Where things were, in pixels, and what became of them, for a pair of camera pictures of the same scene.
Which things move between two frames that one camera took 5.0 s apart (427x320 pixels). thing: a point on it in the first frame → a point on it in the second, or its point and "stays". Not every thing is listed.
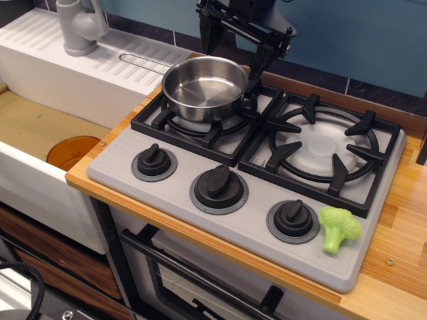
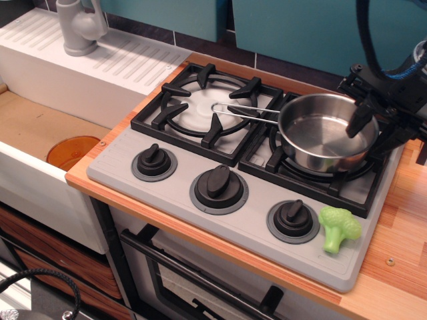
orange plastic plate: [67, 152] stays
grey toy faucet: [80, 29] stays
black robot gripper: [259, 20] → [404, 101]
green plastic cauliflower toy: [339, 224] stays
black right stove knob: [293, 222] stays
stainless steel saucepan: [202, 89] → [313, 135]
